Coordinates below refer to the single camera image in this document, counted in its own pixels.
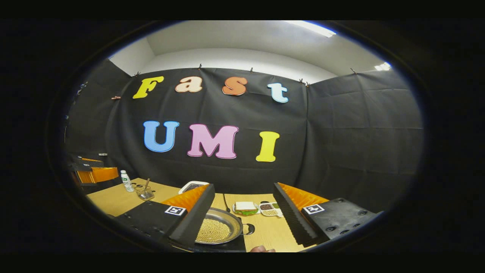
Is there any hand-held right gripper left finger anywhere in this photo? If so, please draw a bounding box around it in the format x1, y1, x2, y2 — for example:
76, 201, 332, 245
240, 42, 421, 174
114, 184, 216, 249

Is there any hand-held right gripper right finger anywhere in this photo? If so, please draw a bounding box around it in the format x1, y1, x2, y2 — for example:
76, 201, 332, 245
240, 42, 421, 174
273, 182, 377, 247

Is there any stainless steel pot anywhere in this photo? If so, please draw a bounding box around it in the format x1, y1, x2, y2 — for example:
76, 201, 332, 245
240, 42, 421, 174
195, 207, 255, 245

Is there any black induction cooktop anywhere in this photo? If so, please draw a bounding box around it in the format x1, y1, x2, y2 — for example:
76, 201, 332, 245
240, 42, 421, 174
172, 227, 247, 253

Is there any pile of yellow soybeans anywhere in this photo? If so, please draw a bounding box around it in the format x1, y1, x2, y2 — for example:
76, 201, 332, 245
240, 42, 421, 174
197, 219, 232, 243

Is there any white divided dish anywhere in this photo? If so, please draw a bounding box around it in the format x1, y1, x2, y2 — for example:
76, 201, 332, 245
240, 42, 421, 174
259, 202, 284, 218

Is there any white drink bottle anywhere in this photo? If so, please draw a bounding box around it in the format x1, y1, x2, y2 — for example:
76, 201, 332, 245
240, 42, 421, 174
120, 170, 134, 193

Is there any white toaster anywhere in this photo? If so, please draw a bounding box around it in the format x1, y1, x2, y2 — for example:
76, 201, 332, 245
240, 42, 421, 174
178, 181, 210, 195

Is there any white round plate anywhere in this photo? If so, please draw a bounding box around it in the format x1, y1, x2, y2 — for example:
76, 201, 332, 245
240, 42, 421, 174
232, 203, 260, 217

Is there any black backdrop cloth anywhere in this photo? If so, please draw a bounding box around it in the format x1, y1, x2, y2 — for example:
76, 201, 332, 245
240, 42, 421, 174
64, 59, 424, 213

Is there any wire mesh basket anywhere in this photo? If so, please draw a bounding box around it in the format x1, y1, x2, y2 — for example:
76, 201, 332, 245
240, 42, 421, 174
135, 185, 155, 201

